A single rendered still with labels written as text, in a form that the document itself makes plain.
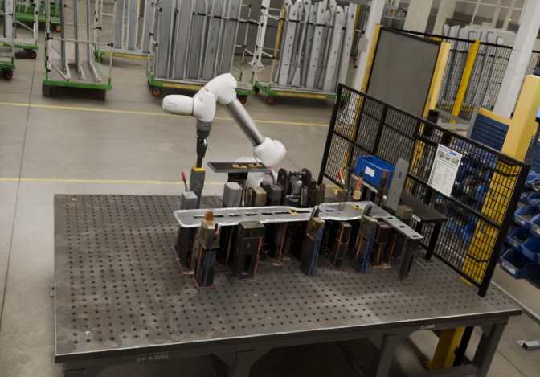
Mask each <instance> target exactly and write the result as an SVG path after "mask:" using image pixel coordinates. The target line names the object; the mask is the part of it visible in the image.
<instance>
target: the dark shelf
mask: <svg viewBox="0 0 540 377"><path fill-rule="evenodd" d="M351 168H353V169H354V172H355V169H356V167H351ZM354 172H353V173H352V177H353V178H355V179H357V180H358V177H359V176H358V175H357V174H355V173H354ZM362 184H363V185H365V186H367V187H368V188H370V189H371V190H372V191H374V192H375V193H377V191H378V187H377V186H375V185H374V184H373V183H371V182H369V181H367V180H365V179H363V180H362ZM388 190H389V188H387V189H386V190H385V193H384V196H383V198H384V199H387V193H388ZM400 198H401V199H402V201H401V203H400V206H401V205H407V206H409V207H410V208H411V209H413V210H414V211H413V215H412V218H414V219H416V220H417V221H419V222H420V223H443V222H448V217H446V216H445V215H442V214H441V213H439V212H438V211H436V210H435V209H433V208H431V207H429V206H428V205H427V204H425V203H423V202H422V201H420V200H418V199H417V198H416V197H414V196H412V195H410V194H409V193H407V192H406V191H404V190H402V194H401V197H400Z"/></svg>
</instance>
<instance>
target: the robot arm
mask: <svg viewBox="0 0 540 377"><path fill-rule="evenodd" d="M236 87H237V81H236V80H235V79H234V77H233V76H232V75H231V74H230V73H227V74H222V75H220V76H217V77H216V78H214V79H213V80H212V81H210V82H209V83H208V84H207V85H205V87H203V88H202V89H201V90H200V91H199V92H198V93H197V94H196V95H194V97H193V98H190V97H188V96H181V95H171V96H166V97H165V98H164V99H163V103H162V107H163V109H164V110H165V111H166V112H167V113H170V114H174V115H179V116H192V117H197V124H196V128H197V135H198V137H197V150H196V154H197V155H198V157H197V163H196V167H197V168H202V163H203V158H204V157H205V153H206V150H207V146H208V144H207V143H206V142H207V137H209V136H210V131H211V128H212V122H213V118H214V116H215V108H216V102H217V101H218V102H219V103H220V104H222V105H224V106H225V108H226V109H227V111H228V112H229V113H230V114H231V116H232V117H233V119H234V120H235V122H236V123H237V125H238V126H239V127H240V128H241V129H242V131H243V133H244V134H245V135H246V137H247V139H248V140H249V141H250V142H251V144H252V145H253V147H252V151H253V153H254V155H253V156H251V157H248V156H243V157H240V158H238V159H237V160H236V162H262V163H263V164H265V165H266V166H267V167H269V166H270V167H271V168H274V167H275V166H276V165H277V164H279V163H280V162H281V160H282V159H283V158H284V156H285V153H286V150H285V148H284V147H283V145H282V144H281V142H280V141H277V140H274V141H272V140H271V139H270V138H268V137H264V136H263V134H262V133H261V132H260V131H259V129H258V128H257V126H256V124H255V123H254V122H253V120H252V119H251V118H250V116H249V115H248V113H247V111H246V110H245V109H244V107H243V106H242V105H241V103H240V102H239V100H238V99H237V97H236V92H235V89H236ZM265 173H266V172H255V173H248V176H247V180H246V185H245V187H246V186H250V187H251V188H253V187H260V182H268V183H269V184H270V185H271V184H272V181H269V180H267V179H266V178H264V177H263V176H264V174H265Z"/></svg>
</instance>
